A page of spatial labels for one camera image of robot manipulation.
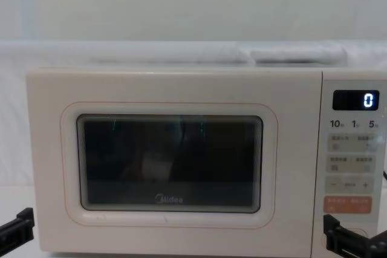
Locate cream microwave oven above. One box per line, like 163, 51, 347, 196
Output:
25, 44, 387, 256

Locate oven control panel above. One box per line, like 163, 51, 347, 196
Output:
320, 70, 387, 256

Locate white curtain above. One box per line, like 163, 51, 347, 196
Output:
0, 0, 387, 182

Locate cream oven door with window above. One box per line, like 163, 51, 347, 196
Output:
25, 69, 324, 254

